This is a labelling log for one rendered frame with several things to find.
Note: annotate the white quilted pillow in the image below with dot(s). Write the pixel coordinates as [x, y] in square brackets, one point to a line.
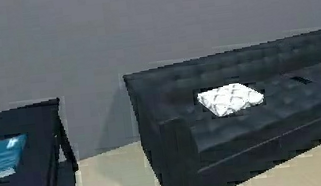
[229, 99]

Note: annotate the black tufted leather sofa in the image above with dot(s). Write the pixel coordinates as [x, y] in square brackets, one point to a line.
[241, 138]

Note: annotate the black side table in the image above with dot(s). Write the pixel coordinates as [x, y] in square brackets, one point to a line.
[38, 155]

